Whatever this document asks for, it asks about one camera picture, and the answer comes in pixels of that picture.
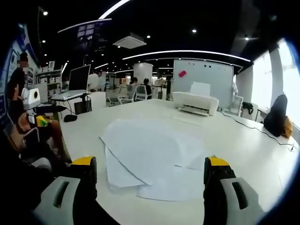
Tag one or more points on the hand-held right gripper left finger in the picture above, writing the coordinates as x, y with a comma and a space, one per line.
48, 209

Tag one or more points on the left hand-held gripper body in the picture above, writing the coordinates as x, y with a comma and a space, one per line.
28, 98

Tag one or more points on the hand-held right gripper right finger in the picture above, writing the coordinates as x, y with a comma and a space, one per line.
253, 211

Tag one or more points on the stack of white printing papers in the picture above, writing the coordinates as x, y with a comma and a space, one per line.
150, 150

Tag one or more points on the black waste bin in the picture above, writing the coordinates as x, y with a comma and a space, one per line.
70, 118

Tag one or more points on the white storage shelf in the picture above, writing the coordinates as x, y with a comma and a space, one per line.
54, 80

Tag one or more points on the white monitor desk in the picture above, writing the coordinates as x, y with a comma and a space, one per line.
70, 95

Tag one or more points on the white-framed computer monitor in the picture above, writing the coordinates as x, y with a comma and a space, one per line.
79, 78

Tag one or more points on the white table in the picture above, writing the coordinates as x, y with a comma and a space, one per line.
234, 136

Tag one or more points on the orange bag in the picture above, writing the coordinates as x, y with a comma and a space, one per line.
288, 127

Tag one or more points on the large hanging dark display screen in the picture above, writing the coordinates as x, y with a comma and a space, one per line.
100, 35

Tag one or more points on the black backpack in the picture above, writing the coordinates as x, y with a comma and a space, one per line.
276, 117

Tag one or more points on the small black bag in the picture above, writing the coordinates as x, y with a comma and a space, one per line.
248, 107

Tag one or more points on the ceiling air conditioner unit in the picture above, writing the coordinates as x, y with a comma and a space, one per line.
130, 42

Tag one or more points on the white printer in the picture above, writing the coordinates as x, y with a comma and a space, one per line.
199, 100

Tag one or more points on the long ceiling light strip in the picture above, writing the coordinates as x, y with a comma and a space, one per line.
114, 9

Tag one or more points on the white rolling whiteboard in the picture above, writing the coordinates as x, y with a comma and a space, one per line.
211, 75

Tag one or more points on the pink whiteboard eraser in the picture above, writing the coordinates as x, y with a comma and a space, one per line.
182, 73

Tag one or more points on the curved ceiling light strip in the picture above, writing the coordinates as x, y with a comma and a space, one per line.
187, 51

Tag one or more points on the blue white wall display board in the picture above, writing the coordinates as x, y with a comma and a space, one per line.
10, 61

